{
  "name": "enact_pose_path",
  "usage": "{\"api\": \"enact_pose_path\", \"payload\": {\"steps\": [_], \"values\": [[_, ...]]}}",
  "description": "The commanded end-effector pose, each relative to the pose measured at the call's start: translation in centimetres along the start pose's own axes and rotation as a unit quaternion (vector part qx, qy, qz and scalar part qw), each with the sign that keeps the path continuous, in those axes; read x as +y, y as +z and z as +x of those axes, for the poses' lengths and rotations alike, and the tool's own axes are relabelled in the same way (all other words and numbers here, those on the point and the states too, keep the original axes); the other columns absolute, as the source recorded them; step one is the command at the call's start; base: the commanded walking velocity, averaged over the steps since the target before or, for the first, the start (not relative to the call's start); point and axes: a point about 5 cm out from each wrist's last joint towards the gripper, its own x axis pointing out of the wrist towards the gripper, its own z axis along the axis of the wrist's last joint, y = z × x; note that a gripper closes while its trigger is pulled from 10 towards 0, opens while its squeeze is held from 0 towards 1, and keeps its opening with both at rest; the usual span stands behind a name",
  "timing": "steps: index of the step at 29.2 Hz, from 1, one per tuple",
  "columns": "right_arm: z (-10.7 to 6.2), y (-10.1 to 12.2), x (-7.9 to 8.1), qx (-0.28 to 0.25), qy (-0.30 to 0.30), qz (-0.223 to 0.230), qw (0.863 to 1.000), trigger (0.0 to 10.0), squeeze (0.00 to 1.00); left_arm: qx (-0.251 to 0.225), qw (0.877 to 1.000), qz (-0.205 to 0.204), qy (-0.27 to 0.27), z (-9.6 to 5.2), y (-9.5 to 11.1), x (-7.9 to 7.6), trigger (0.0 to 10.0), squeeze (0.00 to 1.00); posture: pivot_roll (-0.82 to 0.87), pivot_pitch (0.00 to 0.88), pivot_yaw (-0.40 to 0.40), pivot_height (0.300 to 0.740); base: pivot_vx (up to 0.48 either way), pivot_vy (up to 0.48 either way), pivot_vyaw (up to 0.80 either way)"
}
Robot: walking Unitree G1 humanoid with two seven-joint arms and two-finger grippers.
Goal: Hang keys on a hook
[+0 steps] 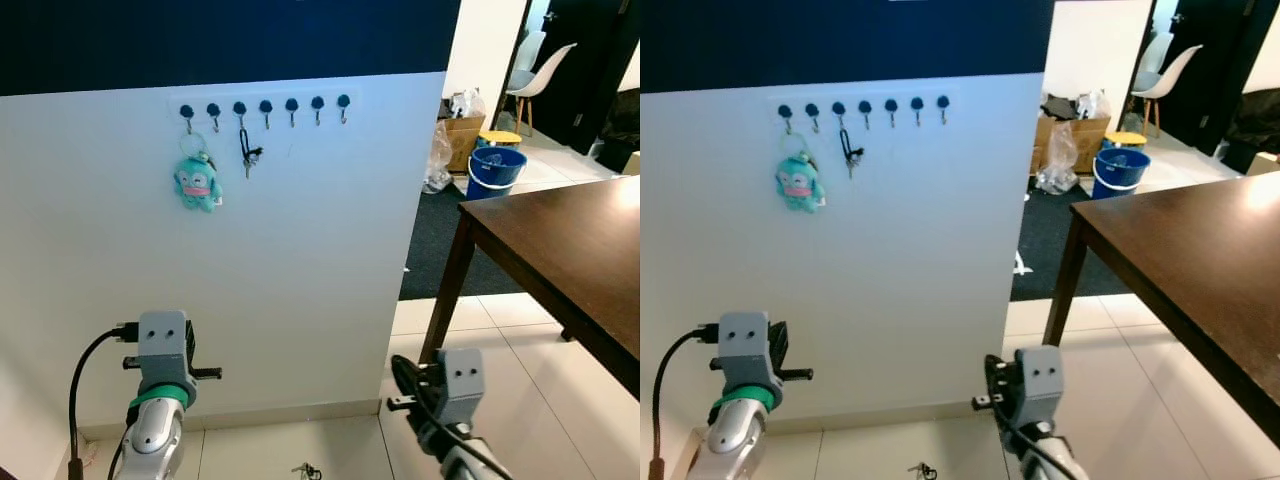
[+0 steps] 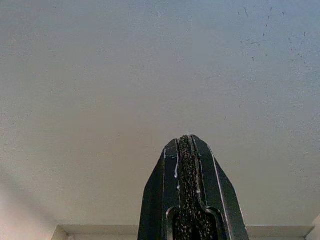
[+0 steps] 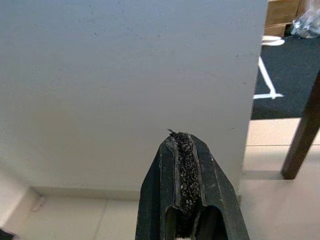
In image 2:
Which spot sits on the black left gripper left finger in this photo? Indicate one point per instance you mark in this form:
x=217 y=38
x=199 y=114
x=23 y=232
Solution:
x=160 y=200

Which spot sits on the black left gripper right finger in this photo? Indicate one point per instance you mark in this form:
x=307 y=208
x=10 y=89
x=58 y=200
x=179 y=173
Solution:
x=217 y=205

